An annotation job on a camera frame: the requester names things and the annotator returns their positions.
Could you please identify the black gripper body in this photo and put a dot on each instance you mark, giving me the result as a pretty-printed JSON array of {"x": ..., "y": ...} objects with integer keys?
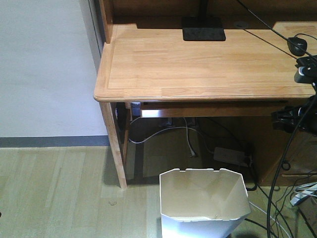
[{"x": 287, "y": 118}]

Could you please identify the white plastic trash bin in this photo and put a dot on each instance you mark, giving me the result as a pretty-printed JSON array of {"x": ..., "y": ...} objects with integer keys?
[{"x": 202, "y": 203}]

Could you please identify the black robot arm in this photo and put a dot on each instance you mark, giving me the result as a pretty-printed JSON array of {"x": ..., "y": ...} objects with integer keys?
[{"x": 303, "y": 116}]

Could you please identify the wooden drawer cabinet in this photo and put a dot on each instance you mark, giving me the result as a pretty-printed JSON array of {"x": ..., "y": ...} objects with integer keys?
[{"x": 302, "y": 157}]

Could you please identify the black keyboard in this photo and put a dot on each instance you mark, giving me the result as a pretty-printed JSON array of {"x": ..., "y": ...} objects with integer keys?
[{"x": 305, "y": 61}]

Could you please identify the white power strip under desk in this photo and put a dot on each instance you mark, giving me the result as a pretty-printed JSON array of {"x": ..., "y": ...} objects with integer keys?
[{"x": 229, "y": 156}]

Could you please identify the black computer mouse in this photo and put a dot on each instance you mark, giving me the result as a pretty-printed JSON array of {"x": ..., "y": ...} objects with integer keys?
[{"x": 297, "y": 46}]

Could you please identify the white power strip at right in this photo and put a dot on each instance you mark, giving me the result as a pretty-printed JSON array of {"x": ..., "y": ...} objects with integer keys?
[{"x": 304, "y": 191}]

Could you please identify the black monitor stand base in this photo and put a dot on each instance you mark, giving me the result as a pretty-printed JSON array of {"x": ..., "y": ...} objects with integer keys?
[{"x": 202, "y": 27}]

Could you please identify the wooden desk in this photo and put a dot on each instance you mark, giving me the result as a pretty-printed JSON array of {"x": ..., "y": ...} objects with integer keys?
[{"x": 145, "y": 59}]

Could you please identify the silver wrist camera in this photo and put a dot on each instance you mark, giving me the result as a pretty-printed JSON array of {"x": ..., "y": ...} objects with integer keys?
[{"x": 306, "y": 74}]

